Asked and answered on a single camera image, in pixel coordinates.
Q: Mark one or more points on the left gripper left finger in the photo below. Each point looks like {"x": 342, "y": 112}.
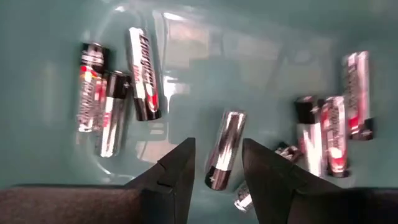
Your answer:
{"x": 174, "y": 180}

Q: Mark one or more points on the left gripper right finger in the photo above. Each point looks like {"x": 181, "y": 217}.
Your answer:
{"x": 267, "y": 180}

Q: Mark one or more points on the teal plastic bin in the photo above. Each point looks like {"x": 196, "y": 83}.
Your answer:
{"x": 217, "y": 62}

